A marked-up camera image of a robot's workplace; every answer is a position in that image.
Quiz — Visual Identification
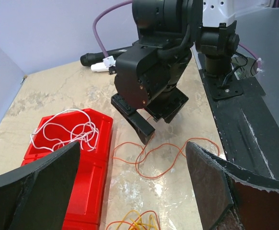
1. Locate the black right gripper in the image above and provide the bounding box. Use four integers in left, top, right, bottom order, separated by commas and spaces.
111, 88, 189, 144

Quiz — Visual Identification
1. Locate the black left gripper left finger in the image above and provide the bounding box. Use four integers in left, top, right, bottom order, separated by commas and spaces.
0, 142, 80, 230

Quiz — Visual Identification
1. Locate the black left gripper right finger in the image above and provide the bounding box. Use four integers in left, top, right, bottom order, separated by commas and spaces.
186, 142, 279, 230

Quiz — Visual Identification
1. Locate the orange cable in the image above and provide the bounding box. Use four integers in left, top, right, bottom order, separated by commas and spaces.
112, 116, 220, 179

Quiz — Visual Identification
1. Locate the white cable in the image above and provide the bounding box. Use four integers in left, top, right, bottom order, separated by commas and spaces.
30, 109, 100, 152

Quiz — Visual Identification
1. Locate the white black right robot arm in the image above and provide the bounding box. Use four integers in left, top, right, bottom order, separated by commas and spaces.
111, 0, 239, 144

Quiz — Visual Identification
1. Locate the red left plastic bin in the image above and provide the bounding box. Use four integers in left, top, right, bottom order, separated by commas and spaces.
62, 220, 99, 230

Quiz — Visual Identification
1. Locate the red plastic bin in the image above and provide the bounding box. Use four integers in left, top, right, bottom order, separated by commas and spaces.
22, 108, 113, 165
65, 159, 107, 225
62, 220, 99, 230

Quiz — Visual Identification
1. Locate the red middle plastic bin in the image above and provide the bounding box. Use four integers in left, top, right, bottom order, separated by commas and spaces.
65, 159, 107, 225

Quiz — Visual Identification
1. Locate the red right plastic bin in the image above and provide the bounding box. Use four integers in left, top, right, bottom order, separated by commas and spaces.
22, 108, 113, 165

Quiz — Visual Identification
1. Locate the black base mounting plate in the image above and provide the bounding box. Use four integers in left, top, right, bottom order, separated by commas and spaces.
200, 58, 279, 180

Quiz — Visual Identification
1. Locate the white microphone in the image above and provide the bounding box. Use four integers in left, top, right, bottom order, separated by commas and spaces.
91, 62, 108, 72

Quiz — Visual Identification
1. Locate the black microphone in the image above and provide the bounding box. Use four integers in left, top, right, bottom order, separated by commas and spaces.
80, 46, 130, 67

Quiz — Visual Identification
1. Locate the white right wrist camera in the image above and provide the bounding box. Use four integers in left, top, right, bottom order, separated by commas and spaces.
103, 56, 116, 75

